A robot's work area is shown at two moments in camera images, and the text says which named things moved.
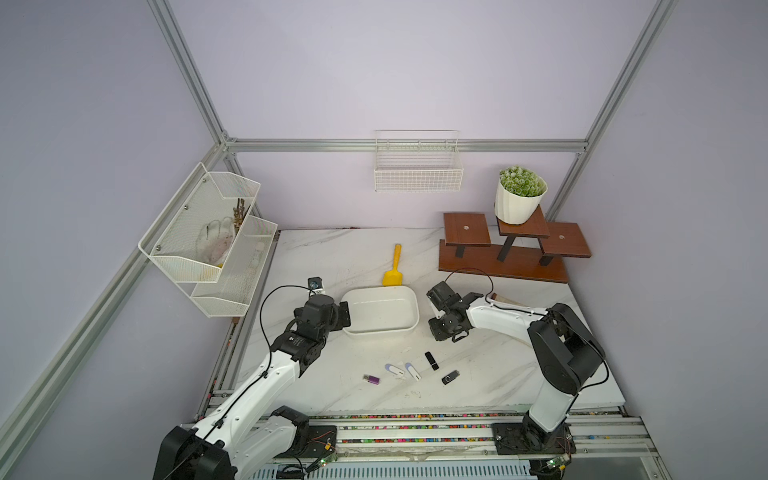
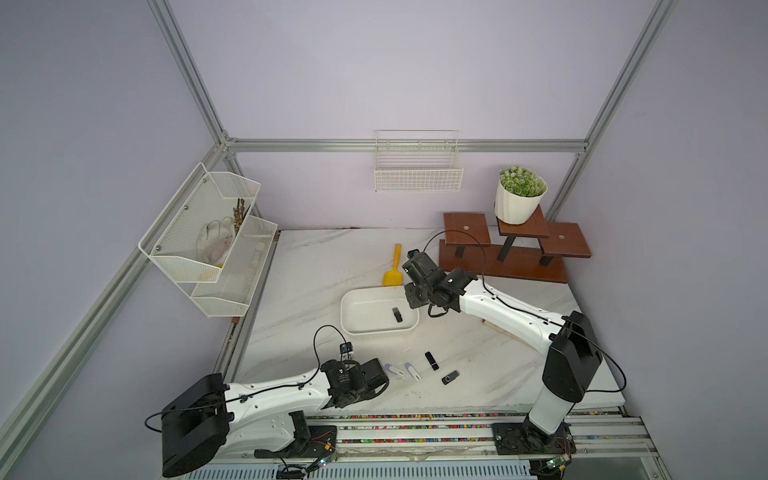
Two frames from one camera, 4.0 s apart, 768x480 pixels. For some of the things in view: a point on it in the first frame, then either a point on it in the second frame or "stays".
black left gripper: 336,321 -> 366,394
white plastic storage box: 381,310 stays
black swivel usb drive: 445,380 stays
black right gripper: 437,332 -> 414,302
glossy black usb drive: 431,360 stays
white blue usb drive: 393,369 stays
